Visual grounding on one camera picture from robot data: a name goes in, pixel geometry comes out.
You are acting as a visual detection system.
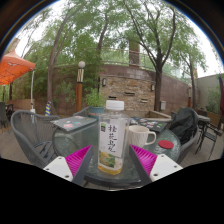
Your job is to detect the black metal patio chair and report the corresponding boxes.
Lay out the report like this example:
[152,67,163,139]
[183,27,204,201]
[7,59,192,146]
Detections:
[194,114,224,160]

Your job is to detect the black backpack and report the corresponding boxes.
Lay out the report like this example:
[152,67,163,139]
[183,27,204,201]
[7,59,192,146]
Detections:
[168,107,200,145]

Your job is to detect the blue yellow striped cone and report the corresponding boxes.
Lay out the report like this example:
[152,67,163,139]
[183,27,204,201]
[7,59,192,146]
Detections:
[44,100,53,117]

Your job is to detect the green plant in blue pot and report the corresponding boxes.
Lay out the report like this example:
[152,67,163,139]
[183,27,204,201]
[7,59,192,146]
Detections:
[84,88,107,120]

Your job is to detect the flat round red coaster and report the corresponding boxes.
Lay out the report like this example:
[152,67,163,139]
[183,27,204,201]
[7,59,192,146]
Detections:
[157,139,175,150]

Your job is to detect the clear white-capped drink bottle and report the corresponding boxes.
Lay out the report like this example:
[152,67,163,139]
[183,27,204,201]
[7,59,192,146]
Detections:
[97,99,131,176]

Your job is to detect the grey laptop with stickers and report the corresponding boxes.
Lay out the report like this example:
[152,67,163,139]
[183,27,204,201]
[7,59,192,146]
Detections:
[50,115,98,132]

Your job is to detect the round dark patio table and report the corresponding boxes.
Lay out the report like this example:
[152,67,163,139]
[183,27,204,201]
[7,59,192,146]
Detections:
[196,113,212,124]

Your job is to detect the white ceramic mug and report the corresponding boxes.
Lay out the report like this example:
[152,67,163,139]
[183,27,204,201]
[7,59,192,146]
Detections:
[128,124,157,149]

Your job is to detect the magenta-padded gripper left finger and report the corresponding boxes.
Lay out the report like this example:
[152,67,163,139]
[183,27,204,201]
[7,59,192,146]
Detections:
[43,144,94,187]

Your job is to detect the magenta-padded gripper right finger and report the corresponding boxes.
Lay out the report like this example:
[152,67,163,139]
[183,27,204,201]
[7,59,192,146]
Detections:
[128,144,184,187]

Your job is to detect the orange canopy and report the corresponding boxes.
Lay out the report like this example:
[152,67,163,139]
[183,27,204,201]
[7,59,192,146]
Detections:
[0,49,36,86]

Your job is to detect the globe-topped wooden lamp post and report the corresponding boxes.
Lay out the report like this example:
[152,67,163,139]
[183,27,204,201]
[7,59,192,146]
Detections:
[74,60,87,114]

